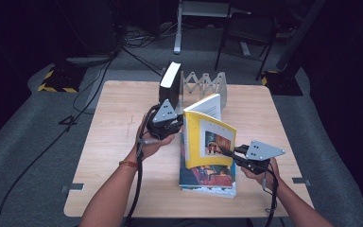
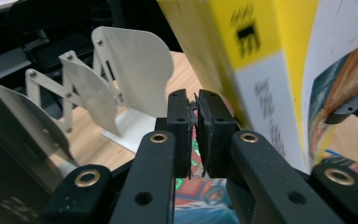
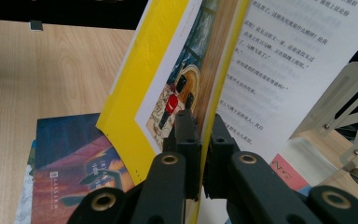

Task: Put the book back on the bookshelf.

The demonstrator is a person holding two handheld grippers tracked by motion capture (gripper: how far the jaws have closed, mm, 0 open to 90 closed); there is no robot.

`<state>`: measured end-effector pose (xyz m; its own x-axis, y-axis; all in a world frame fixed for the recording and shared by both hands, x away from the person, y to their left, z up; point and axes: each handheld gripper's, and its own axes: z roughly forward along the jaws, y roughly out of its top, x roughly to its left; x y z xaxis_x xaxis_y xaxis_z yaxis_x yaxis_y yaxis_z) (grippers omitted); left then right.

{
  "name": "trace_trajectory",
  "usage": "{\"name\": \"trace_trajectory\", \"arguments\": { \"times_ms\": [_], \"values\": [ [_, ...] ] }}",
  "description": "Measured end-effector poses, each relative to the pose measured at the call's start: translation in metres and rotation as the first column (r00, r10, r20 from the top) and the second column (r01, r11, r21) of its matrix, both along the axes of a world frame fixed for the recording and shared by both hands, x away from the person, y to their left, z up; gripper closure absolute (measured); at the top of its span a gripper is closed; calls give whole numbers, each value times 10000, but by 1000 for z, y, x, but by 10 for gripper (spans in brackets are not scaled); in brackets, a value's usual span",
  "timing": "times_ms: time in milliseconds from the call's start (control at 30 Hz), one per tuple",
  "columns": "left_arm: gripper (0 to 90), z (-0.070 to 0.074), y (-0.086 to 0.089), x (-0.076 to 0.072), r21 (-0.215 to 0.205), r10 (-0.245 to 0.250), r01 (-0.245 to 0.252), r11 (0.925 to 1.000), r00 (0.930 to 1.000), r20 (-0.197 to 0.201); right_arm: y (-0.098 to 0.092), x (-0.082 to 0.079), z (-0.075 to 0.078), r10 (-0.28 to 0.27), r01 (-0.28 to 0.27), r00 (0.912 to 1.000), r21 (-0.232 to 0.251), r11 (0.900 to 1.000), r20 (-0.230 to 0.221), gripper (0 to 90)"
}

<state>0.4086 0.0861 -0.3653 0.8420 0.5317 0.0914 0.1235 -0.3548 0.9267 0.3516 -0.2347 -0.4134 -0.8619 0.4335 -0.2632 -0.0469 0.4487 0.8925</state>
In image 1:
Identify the yellow paperback book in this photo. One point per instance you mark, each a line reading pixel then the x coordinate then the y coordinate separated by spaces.
pixel 193 142

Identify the black hardcover book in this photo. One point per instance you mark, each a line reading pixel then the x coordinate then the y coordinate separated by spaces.
pixel 170 91

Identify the grey expandable book stand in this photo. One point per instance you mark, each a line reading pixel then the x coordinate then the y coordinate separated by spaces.
pixel 216 85

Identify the black metal chair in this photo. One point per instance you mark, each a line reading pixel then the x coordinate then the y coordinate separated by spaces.
pixel 249 34

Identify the dark slanted post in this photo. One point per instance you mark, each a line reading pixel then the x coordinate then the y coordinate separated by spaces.
pixel 299 34

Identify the grey metal desk frame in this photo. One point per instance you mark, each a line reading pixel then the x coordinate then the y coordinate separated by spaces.
pixel 179 31

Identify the black yellow striped stand base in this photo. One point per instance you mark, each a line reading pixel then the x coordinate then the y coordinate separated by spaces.
pixel 61 80
pixel 283 83

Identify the person's right hand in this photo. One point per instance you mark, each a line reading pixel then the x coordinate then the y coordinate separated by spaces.
pixel 255 176

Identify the blue paperback book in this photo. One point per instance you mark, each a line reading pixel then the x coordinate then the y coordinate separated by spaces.
pixel 214 191

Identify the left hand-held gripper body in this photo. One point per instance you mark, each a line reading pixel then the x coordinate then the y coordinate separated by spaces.
pixel 164 126

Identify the black cabinet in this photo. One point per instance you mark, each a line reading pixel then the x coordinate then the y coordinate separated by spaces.
pixel 88 28

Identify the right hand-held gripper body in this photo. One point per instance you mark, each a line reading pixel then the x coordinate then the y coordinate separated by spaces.
pixel 260 151

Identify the person's left hand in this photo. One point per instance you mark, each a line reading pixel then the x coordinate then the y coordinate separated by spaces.
pixel 152 146

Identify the grey tape strip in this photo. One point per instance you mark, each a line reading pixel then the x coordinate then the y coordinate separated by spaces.
pixel 73 187
pixel 301 181

